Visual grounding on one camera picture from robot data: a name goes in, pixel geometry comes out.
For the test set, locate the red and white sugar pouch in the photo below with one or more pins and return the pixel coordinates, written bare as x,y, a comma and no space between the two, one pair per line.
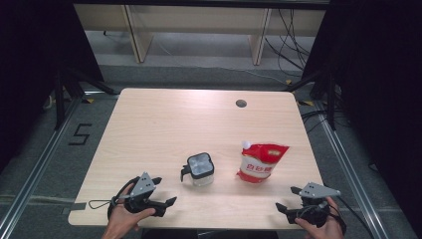
262,162

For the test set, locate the aluminium floor rail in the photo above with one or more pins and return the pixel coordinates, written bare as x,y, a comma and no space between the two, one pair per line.
346,166
47,151

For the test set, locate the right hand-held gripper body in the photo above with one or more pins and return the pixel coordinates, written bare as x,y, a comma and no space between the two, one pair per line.
316,191

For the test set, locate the yellow tape piece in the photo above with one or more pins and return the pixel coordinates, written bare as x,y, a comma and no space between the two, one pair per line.
88,100
307,103

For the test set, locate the light wooden desk frame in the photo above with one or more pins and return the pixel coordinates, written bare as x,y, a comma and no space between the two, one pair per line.
142,40

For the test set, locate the glass jar with black lid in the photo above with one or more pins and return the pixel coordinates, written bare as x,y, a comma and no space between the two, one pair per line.
200,166

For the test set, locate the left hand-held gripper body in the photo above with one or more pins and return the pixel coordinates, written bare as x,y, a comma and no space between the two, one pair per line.
144,186

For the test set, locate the black curtain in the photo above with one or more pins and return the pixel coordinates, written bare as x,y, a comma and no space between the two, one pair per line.
33,49
381,66

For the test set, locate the grey table grommet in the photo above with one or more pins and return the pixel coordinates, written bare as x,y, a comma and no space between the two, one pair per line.
241,103

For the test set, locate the person's right hand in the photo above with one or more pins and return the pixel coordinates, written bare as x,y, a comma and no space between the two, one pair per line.
326,232

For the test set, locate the person's left hand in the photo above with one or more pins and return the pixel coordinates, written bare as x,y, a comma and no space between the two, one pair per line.
121,217

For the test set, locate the black metal stand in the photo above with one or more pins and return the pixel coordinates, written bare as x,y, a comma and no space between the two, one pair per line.
59,99
330,99

